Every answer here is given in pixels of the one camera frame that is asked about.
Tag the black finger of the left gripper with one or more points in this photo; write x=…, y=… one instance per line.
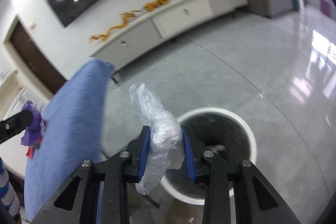
x=15, y=125

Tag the white wardrobe cabinets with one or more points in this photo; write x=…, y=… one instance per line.
x=12, y=94

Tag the white round trash bin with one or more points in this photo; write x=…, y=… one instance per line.
x=225, y=135

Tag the dark brown door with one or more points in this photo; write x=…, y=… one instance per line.
x=35, y=60

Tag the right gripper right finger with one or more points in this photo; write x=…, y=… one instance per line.
x=194, y=149

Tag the golden dragon figurine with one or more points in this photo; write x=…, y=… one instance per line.
x=126, y=17

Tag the purple stool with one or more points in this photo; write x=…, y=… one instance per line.
x=325, y=8

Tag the clear plastic bag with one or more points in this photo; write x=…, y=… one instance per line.
x=166, y=149

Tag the white low tv cabinet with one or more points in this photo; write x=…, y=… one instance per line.
x=152, y=29

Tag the blue white gloved hand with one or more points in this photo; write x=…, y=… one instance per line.
x=8, y=195

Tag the golden lion figurine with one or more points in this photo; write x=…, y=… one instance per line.
x=151, y=6

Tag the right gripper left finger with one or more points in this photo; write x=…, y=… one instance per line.
x=139, y=150

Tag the purple wrapper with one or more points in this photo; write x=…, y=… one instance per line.
x=35, y=131

